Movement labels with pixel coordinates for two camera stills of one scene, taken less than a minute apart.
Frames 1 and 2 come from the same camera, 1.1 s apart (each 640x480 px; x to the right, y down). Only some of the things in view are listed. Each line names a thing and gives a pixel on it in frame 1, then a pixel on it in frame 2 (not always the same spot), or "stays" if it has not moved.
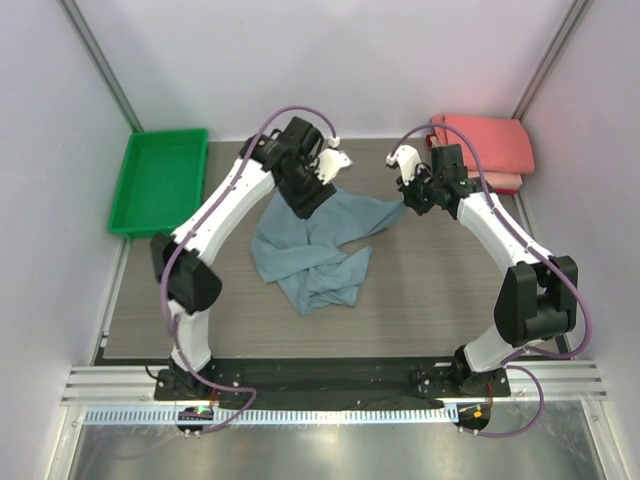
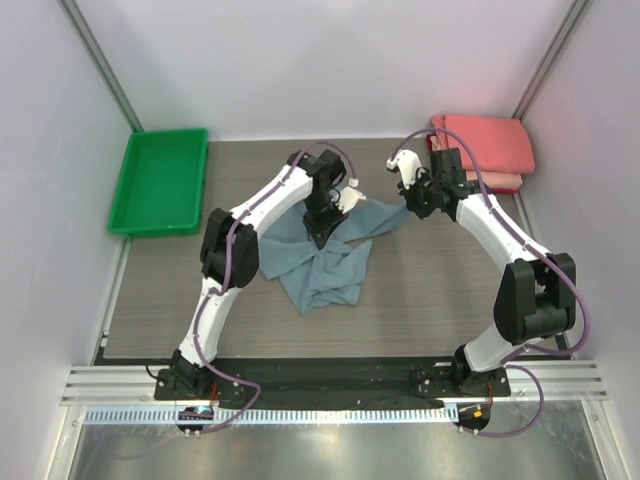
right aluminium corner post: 549,59 stays
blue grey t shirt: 303,252 stays
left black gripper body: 305,193 → 321,213
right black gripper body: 415,198 stays
